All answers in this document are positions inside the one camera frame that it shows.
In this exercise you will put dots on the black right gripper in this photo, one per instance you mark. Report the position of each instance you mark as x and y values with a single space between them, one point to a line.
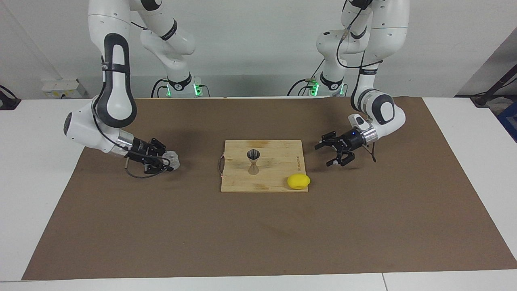
141 153

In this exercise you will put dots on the steel double jigger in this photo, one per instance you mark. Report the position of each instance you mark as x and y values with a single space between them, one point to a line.
253 161

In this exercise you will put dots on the yellow lemon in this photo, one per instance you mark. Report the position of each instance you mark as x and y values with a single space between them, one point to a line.
299 181

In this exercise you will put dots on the blue crate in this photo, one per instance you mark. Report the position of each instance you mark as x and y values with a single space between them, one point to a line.
509 121

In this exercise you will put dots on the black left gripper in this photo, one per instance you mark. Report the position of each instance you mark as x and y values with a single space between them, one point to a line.
353 141

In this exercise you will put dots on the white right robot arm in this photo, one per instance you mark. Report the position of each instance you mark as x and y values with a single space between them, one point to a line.
115 81

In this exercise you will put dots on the wooden cutting board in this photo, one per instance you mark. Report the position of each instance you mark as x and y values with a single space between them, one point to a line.
274 161

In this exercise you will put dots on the clear plastic cup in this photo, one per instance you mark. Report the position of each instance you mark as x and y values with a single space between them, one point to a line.
173 158

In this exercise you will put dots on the brown table mat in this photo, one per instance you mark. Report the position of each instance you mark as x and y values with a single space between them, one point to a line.
258 234

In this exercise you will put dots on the black clamp object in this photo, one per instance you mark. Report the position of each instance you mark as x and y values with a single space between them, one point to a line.
8 103

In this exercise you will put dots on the black stand leg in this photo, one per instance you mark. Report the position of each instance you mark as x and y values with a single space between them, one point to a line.
501 83

